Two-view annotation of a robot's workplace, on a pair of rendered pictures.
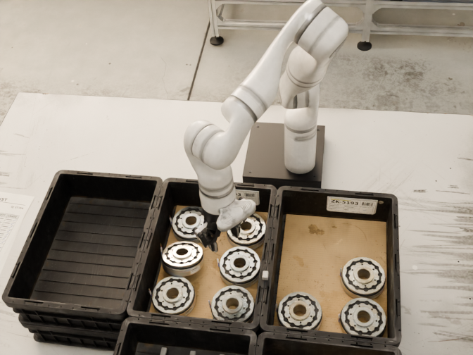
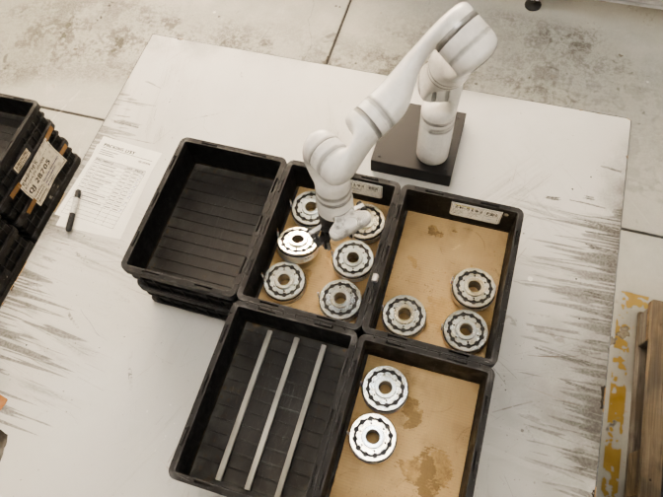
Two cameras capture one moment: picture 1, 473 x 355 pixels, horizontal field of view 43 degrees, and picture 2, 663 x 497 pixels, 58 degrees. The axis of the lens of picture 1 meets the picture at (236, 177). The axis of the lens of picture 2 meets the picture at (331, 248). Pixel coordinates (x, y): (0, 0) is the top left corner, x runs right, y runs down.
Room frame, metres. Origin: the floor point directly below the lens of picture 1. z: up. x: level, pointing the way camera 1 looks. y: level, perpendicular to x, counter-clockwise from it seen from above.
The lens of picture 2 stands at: (0.15, -0.05, 2.19)
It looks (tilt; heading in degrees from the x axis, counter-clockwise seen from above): 64 degrees down; 11
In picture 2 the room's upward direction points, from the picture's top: 8 degrees counter-clockwise
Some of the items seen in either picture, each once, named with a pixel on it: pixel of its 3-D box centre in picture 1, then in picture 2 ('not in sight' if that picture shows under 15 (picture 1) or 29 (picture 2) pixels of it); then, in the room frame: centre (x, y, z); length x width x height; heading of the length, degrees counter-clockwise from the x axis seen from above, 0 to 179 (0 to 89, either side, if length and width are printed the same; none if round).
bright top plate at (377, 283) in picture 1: (363, 275); (474, 287); (0.70, -0.28, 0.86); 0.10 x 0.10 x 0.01
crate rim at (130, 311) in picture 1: (207, 248); (322, 241); (0.79, 0.09, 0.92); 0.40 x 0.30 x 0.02; 167
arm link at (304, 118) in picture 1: (301, 101); (441, 94); (1.17, -0.20, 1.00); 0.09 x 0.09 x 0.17; 3
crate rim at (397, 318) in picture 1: (333, 259); (445, 269); (0.72, -0.20, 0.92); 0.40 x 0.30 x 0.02; 167
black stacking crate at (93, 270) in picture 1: (93, 248); (212, 223); (0.85, 0.38, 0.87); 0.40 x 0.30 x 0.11; 167
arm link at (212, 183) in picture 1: (209, 157); (328, 167); (0.76, 0.05, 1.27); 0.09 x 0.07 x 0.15; 41
